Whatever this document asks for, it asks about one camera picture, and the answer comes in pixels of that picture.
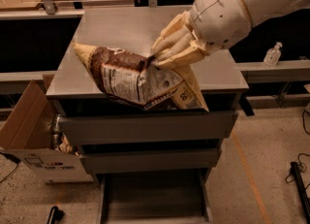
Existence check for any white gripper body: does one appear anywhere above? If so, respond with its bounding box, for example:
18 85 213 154
190 0 252 50

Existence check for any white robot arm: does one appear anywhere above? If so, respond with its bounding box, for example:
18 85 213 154
151 0 309 69

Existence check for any black floor cable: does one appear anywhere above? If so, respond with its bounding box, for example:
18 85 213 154
285 109 310 184

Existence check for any grey drawer cabinet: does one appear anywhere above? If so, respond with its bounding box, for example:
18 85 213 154
46 7 248 178

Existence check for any black cable left floor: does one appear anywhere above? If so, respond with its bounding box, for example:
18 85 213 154
0 151 22 184

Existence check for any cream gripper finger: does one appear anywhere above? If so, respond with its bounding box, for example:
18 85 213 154
151 11 201 55
151 42 210 69

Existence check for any clear sanitizer pump bottle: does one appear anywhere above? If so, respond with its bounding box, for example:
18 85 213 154
263 42 283 66

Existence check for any black power strip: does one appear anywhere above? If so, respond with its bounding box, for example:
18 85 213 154
291 162 310 224

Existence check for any black object on floor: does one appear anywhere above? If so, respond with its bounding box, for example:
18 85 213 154
46 206 64 224

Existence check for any metal can in box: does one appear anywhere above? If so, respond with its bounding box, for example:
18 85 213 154
51 114 62 149

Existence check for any cardboard box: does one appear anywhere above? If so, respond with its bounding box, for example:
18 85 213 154
0 80 93 183

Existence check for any brown chip bag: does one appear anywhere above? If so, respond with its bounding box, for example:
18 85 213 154
73 43 208 111

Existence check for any grey open bottom drawer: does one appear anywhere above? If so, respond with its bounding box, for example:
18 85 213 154
96 170 213 224

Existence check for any grey top drawer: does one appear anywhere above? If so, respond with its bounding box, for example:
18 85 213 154
60 111 237 145

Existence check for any grey middle drawer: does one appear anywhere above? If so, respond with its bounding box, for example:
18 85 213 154
80 148 221 174

